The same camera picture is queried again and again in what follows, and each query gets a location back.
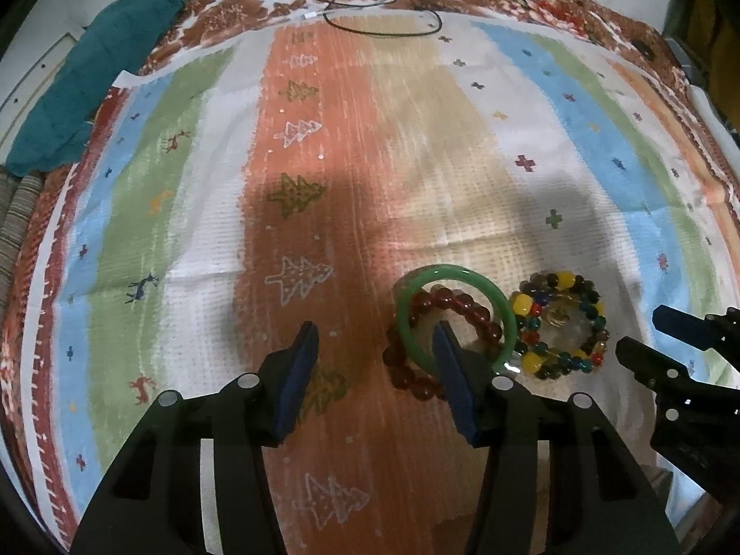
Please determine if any teal towel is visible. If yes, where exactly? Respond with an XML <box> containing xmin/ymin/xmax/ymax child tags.
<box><xmin>6</xmin><ymin>0</ymin><xmax>207</xmax><ymax>178</ymax></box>

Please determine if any green jade bangle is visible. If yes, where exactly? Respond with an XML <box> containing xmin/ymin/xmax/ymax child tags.
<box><xmin>395</xmin><ymin>264</ymin><xmax>519</xmax><ymax>372</ymax></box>

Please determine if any white cloth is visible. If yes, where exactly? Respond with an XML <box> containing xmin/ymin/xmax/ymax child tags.
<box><xmin>687</xmin><ymin>86</ymin><xmax>740</xmax><ymax>158</ymax></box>

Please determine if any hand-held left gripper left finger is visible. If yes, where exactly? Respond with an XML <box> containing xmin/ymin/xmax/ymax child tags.
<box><xmin>68</xmin><ymin>320</ymin><xmax>321</xmax><ymax>555</ymax></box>

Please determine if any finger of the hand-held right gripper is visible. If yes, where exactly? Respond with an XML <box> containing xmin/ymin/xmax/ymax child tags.
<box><xmin>652</xmin><ymin>304</ymin><xmax>740</xmax><ymax>359</ymax></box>
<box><xmin>615</xmin><ymin>336</ymin><xmax>696</xmax><ymax>395</ymax></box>

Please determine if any yellow fabric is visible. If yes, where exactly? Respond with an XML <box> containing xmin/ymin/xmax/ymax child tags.
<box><xmin>665</xmin><ymin>0</ymin><xmax>740</xmax><ymax>70</ymax></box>

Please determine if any striped cushion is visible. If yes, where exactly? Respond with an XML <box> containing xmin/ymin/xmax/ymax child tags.
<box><xmin>0</xmin><ymin>170</ymin><xmax>45</xmax><ymax>307</ymax></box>

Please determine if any dark red bead bracelet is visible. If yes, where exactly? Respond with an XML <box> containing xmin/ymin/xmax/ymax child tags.
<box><xmin>382</xmin><ymin>284</ymin><xmax>505</xmax><ymax>401</ymax></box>

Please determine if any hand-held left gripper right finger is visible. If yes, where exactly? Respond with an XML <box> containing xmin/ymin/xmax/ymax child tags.
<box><xmin>432</xmin><ymin>320</ymin><xmax>683</xmax><ymax>555</ymax></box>

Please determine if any striped printed blanket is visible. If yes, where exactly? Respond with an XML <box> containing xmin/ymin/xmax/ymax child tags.
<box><xmin>0</xmin><ymin>0</ymin><xmax>740</xmax><ymax>550</ymax></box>

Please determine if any multicoloured bead bracelet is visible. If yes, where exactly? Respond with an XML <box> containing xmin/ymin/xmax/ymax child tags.
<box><xmin>509</xmin><ymin>269</ymin><xmax>610</xmax><ymax>381</ymax></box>

